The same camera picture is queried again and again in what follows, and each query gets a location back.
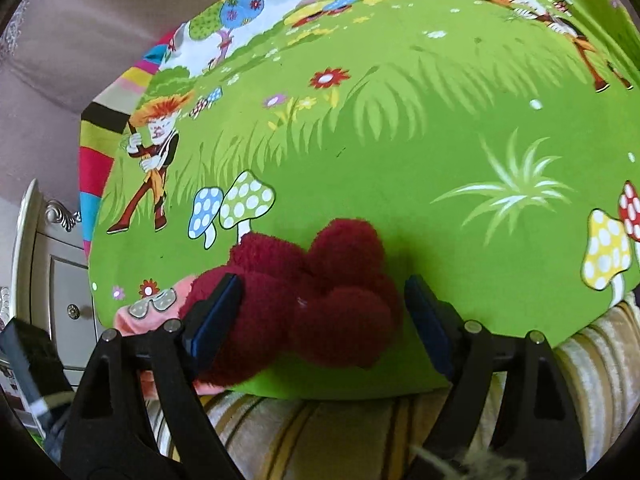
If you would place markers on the pink cloth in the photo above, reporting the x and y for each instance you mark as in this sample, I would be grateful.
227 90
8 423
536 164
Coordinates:
125 320

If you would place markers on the striped velvet cushion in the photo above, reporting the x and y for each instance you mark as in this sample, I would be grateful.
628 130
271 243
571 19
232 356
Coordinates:
325 435

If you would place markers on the dark red fuzzy plush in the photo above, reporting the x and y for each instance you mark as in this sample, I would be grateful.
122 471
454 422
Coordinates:
325 310

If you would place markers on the green cartoon printed cloth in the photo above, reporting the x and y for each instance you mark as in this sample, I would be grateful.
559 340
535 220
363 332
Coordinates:
400 160

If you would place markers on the beige curtain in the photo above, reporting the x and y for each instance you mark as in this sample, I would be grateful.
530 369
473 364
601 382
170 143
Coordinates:
75 35

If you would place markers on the grey fuzzy tuft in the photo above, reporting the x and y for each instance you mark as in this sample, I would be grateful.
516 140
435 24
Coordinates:
470 462

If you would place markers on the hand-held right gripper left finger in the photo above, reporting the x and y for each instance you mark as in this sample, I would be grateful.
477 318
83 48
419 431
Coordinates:
217 312

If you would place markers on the white nightstand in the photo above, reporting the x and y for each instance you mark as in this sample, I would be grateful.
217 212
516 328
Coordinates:
65 280

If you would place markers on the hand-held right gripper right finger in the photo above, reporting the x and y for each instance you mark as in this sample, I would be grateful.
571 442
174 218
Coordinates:
427 320

